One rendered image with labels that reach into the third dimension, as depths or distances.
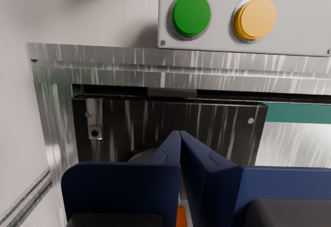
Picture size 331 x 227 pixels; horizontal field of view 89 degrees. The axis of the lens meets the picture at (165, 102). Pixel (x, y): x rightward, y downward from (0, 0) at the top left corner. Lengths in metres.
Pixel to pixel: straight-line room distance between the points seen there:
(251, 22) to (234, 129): 0.12
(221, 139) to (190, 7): 0.16
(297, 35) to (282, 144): 0.18
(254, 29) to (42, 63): 0.25
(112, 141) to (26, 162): 0.27
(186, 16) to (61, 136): 0.22
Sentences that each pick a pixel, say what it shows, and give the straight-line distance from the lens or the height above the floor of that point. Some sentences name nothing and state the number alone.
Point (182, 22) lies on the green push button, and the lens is 0.19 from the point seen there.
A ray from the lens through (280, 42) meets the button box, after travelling 0.24.
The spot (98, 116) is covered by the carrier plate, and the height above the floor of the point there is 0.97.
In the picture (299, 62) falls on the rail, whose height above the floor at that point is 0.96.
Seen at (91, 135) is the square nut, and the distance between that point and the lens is 0.22.
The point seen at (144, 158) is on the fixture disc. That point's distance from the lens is 0.21.
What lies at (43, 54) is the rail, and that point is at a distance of 0.25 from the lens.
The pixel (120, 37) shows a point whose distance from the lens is 0.31.
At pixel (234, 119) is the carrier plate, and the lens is 0.23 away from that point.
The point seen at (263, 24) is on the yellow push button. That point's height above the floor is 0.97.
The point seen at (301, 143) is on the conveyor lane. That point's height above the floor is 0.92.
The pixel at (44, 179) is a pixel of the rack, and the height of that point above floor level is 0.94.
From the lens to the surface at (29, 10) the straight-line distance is 0.38.
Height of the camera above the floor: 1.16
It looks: 73 degrees down
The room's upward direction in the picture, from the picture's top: 177 degrees clockwise
